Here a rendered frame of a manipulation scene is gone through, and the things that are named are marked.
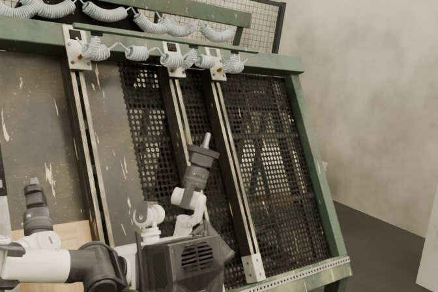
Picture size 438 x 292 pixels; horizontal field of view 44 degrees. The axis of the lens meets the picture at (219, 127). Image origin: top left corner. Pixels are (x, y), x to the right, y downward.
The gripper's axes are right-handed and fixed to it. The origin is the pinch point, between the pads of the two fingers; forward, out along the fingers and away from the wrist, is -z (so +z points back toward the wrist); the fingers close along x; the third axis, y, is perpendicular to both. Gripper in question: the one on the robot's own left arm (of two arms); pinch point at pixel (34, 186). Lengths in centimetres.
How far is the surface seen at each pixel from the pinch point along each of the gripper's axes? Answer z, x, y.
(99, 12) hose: -118, 27, 35
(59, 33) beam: -66, -8, 16
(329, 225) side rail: -15, 118, 139
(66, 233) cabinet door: 3.7, 28.5, 5.0
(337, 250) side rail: -2, 123, 139
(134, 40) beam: -75, 11, 46
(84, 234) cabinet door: 3.2, 32.7, 10.9
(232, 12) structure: -151, 68, 119
